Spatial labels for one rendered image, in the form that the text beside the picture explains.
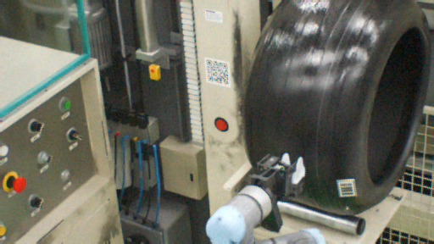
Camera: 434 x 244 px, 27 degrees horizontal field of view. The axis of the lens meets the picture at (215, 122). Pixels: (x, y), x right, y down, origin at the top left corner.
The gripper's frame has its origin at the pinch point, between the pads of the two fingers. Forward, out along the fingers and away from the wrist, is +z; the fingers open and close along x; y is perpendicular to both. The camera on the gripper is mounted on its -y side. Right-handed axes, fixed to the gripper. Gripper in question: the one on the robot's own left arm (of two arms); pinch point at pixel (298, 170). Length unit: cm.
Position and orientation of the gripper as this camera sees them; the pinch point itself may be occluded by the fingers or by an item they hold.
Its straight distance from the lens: 206.8
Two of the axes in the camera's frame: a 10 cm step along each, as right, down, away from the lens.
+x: -8.6, -2.2, 4.7
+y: 0.0, -9.0, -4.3
